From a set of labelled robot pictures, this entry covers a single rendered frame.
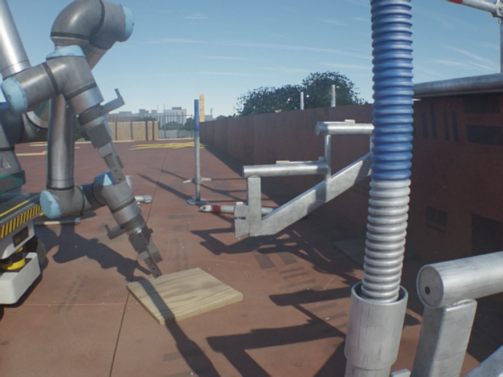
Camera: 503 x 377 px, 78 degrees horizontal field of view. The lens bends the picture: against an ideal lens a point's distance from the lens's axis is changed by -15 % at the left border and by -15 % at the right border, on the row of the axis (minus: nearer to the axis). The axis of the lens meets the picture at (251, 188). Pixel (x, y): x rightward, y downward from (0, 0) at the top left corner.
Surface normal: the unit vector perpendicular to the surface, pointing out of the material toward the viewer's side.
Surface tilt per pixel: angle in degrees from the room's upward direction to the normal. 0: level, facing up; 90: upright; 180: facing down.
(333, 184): 90
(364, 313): 90
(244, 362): 0
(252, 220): 90
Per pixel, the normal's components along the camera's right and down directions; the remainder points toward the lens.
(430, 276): -0.98, 0.04
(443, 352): 0.21, 0.17
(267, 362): 0.00, -0.99
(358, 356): -0.70, 0.12
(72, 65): 0.57, 0.15
